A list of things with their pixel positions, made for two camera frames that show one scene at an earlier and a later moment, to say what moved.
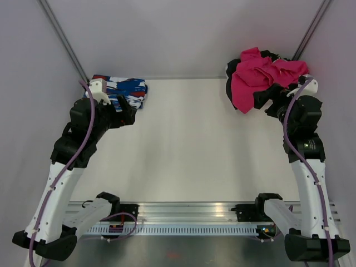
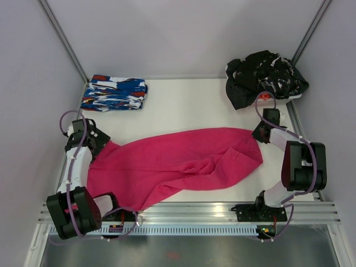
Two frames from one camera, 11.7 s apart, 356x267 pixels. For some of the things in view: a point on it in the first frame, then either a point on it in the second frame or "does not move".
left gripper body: [110, 118] → [100, 141]
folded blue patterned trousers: [134, 90] does not move
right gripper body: [279, 108] → [256, 133]
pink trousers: [254, 72] → [171, 161]
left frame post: [65, 39] does not move
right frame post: [322, 9] does not move
